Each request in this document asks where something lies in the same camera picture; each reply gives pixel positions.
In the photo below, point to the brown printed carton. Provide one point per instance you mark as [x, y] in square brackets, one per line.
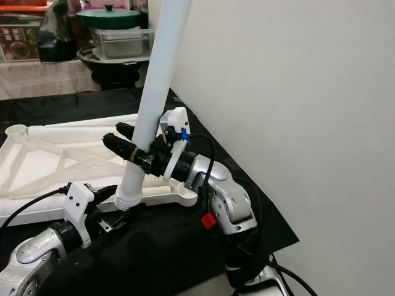
[21, 46]

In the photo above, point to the clear plastic container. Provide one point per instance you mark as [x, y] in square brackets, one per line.
[120, 44]

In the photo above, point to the black plastic bag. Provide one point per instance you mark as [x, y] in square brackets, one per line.
[58, 40]

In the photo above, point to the translucent storage box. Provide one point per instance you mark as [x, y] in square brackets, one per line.
[43, 79]

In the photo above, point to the yellow rubber band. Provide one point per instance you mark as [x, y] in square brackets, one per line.
[136, 154]

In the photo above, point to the dark printed flat box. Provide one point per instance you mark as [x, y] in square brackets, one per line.
[137, 5]

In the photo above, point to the green pot with lid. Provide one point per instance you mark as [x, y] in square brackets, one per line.
[108, 18]

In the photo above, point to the black round wok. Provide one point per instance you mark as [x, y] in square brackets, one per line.
[114, 71]

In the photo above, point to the white plastic children table top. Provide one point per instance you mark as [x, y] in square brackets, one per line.
[49, 166]

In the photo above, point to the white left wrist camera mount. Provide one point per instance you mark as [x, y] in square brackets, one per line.
[80, 200]

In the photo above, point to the orange plastic tray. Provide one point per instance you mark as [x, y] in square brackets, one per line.
[28, 10]

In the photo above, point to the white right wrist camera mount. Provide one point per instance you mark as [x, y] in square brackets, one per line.
[176, 117]

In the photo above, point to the black plastic table cover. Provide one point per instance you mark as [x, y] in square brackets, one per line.
[173, 253]

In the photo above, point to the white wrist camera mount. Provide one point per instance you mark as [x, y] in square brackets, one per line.
[176, 117]
[80, 200]

